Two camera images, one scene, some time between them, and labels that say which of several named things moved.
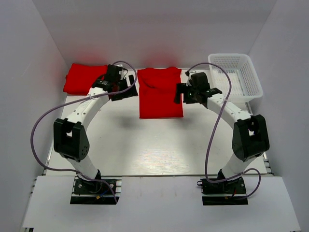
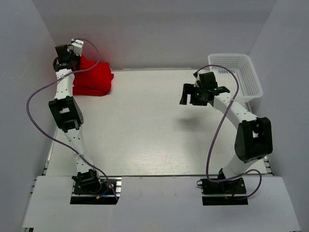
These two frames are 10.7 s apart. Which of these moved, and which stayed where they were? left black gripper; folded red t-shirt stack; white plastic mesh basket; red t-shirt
Moved: left black gripper; red t-shirt
Stayed: white plastic mesh basket; folded red t-shirt stack
